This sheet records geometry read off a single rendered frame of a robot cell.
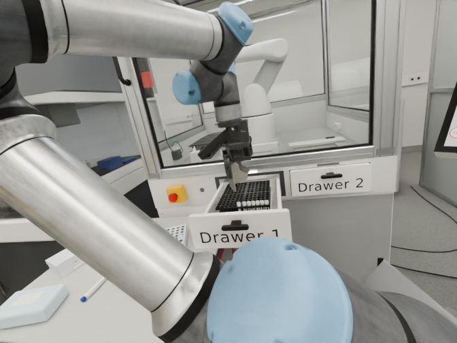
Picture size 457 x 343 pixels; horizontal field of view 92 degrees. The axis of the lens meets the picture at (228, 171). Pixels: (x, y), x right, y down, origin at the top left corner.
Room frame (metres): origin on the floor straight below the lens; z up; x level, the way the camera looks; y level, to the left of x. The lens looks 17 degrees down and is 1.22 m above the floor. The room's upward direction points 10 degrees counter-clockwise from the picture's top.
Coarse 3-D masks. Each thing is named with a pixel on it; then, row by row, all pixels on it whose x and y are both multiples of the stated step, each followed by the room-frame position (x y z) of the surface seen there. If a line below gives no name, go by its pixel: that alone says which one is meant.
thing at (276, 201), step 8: (224, 184) 0.92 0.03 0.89; (272, 184) 0.87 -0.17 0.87; (216, 192) 0.82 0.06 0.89; (272, 192) 0.86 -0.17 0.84; (280, 192) 0.76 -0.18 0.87; (216, 200) 0.77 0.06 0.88; (272, 200) 0.78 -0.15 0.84; (280, 200) 0.65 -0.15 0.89; (208, 208) 0.68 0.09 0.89; (272, 208) 0.72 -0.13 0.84; (280, 208) 0.60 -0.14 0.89
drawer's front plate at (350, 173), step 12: (312, 168) 0.81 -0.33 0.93; (324, 168) 0.79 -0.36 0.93; (336, 168) 0.78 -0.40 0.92; (348, 168) 0.77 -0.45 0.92; (360, 168) 0.76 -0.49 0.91; (300, 180) 0.81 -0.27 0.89; (312, 180) 0.80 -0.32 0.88; (324, 180) 0.79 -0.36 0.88; (336, 180) 0.78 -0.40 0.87; (348, 180) 0.77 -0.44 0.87; (360, 180) 0.76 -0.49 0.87; (300, 192) 0.81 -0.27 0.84; (312, 192) 0.80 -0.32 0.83; (324, 192) 0.79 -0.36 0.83; (336, 192) 0.78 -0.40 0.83; (348, 192) 0.77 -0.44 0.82
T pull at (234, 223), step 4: (232, 220) 0.55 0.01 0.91; (236, 220) 0.54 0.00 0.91; (240, 220) 0.54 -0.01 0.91; (232, 224) 0.53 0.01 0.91; (236, 224) 0.52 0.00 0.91; (240, 224) 0.52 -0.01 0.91; (244, 224) 0.51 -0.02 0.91; (224, 228) 0.52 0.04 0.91; (228, 228) 0.52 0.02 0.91; (232, 228) 0.51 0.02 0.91; (236, 228) 0.51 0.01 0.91; (240, 228) 0.51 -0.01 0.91; (244, 228) 0.51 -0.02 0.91; (248, 228) 0.50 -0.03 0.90
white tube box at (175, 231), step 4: (184, 224) 0.78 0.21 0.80; (168, 228) 0.78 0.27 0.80; (172, 228) 0.77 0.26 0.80; (176, 228) 0.77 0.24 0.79; (180, 228) 0.76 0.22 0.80; (184, 228) 0.76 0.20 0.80; (172, 232) 0.74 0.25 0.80; (176, 232) 0.74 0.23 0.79; (180, 232) 0.73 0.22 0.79; (184, 232) 0.73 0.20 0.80; (176, 236) 0.72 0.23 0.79; (184, 236) 0.69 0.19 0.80; (180, 240) 0.68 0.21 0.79; (184, 240) 0.67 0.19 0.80; (184, 244) 0.66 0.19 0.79
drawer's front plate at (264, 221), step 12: (192, 216) 0.58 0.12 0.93; (204, 216) 0.57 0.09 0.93; (216, 216) 0.56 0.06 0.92; (228, 216) 0.55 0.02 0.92; (240, 216) 0.54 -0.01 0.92; (252, 216) 0.54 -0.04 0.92; (264, 216) 0.53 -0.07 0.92; (276, 216) 0.52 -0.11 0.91; (288, 216) 0.51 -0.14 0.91; (192, 228) 0.58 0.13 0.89; (204, 228) 0.57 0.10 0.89; (216, 228) 0.56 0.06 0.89; (252, 228) 0.54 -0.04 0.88; (264, 228) 0.53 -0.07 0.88; (276, 228) 0.52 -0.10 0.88; (288, 228) 0.51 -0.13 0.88; (204, 240) 0.57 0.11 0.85; (216, 240) 0.56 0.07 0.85
